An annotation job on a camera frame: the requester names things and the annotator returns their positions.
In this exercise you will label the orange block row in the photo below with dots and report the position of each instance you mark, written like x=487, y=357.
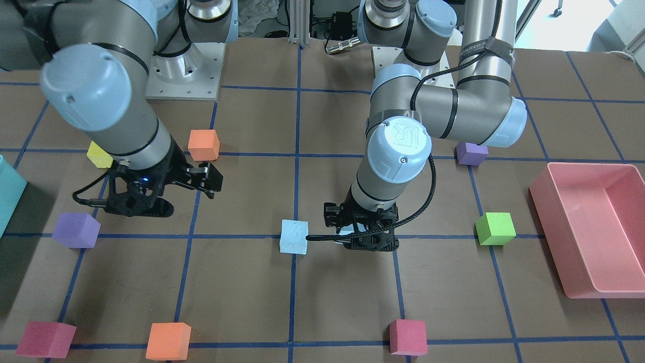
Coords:
x=204, y=145
x=168, y=341

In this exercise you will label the green foam block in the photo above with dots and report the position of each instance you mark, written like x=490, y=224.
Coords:
x=495, y=229

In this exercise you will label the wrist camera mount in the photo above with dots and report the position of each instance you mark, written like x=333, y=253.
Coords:
x=382, y=241
x=138, y=192

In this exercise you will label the light blue block arm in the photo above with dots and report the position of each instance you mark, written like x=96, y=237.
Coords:
x=293, y=237
x=349, y=230

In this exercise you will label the orange block far row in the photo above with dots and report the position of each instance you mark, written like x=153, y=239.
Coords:
x=204, y=145

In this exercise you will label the crimson block near row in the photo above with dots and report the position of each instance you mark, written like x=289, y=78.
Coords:
x=408, y=337

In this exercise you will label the teal plastic bin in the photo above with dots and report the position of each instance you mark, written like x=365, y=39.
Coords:
x=12, y=187

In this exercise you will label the black power box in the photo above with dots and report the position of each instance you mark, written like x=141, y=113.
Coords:
x=340, y=24

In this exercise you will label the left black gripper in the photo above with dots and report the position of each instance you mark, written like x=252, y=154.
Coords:
x=333, y=214

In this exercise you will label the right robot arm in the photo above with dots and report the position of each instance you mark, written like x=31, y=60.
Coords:
x=96, y=58

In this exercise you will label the purple block near base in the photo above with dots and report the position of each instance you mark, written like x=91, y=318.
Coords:
x=471, y=154

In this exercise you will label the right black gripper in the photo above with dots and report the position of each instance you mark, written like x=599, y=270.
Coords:
x=175, y=160

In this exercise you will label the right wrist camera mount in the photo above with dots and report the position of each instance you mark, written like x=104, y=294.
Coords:
x=138, y=192

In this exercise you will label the yellow foam block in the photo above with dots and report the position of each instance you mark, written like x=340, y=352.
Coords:
x=98, y=157

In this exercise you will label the orange block near row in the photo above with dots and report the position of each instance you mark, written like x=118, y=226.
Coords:
x=168, y=341

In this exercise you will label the crimson block near corner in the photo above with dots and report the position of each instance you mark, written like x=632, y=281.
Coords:
x=46, y=340

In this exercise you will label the silver metal connector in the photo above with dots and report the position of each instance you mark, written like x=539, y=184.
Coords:
x=341, y=46

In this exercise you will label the aluminium frame post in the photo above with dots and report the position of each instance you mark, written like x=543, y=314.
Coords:
x=299, y=22

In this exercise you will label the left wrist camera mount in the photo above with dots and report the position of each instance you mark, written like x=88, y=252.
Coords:
x=382, y=241

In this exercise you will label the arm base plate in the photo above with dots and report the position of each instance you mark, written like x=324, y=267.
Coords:
x=383, y=57
x=193, y=75

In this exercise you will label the pink plastic bin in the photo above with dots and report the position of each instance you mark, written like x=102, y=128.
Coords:
x=593, y=218

